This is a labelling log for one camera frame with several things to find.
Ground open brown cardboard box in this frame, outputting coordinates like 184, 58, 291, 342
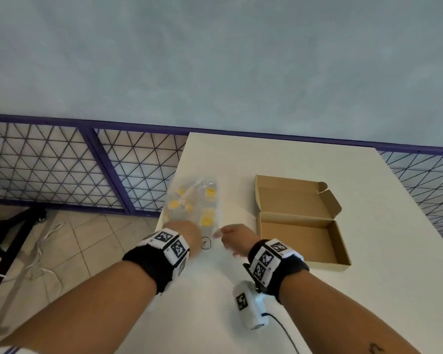
254, 175, 352, 273

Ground black cable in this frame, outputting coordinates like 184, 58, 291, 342
263, 312, 300, 354

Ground person's right forearm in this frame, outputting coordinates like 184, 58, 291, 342
278, 270, 424, 354

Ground person's left hand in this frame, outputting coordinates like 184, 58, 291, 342
165, 220, 202, 260

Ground black marker wristband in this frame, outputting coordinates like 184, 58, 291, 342
242, 238, 310, 305
122, 228, 191, 295

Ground white wrist camera unit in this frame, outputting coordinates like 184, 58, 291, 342
232, 280, 269, 331

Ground black stand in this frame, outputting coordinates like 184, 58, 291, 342
0, 207, 47, 311

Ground person's left forearm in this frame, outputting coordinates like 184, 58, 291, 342
0, 259, 160, 354

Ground purple metal mesh fence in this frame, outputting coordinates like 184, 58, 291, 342
0, 113, 443, 240

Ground person's right hand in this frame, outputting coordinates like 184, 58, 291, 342
213, 223, 261, 259

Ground clear plastic bag yellow pieces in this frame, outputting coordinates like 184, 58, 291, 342
163, 176, 222, 237

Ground white cable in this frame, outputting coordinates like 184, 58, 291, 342
0, 221, 65, 292

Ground person's white shirt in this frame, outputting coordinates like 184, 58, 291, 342
0, 332, 37, 354

